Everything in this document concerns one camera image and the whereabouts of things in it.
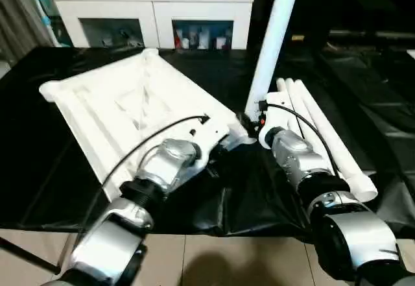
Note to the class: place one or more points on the white plastic table top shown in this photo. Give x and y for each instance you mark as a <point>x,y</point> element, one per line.
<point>130,104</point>

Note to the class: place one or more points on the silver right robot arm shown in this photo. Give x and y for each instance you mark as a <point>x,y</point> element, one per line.
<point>298,156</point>

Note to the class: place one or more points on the small red bottle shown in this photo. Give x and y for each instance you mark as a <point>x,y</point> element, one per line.
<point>178,40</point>

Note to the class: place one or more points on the black horizontal bar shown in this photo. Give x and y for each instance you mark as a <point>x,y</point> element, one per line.
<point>376,35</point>

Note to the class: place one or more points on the dark cabinet with yellow label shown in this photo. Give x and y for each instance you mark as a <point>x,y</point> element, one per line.
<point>350,4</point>

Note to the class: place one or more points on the white flat board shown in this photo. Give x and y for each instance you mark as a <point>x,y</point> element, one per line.
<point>412,55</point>

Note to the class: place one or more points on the black work mat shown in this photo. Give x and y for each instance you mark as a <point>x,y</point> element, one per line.
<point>39,169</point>

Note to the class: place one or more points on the black slanted floor rod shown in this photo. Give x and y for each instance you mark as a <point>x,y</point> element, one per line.
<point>26,255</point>

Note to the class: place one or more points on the white and teal pole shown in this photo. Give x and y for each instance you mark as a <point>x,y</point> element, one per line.
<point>45,10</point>

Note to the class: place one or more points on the grey curtain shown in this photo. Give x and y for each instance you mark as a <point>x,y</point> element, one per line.
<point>14,13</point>

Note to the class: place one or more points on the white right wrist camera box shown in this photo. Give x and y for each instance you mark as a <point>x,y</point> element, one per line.
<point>275,114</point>

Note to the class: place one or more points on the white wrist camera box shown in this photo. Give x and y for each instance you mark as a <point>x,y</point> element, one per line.
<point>275,114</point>
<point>201,137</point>

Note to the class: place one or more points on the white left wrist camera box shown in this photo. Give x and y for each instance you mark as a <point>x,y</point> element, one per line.
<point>201,137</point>

